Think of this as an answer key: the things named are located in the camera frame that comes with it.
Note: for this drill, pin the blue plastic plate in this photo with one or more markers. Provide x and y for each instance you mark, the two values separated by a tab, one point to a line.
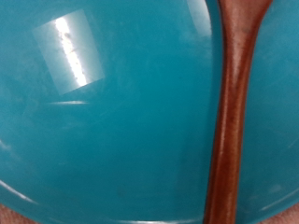
109	124

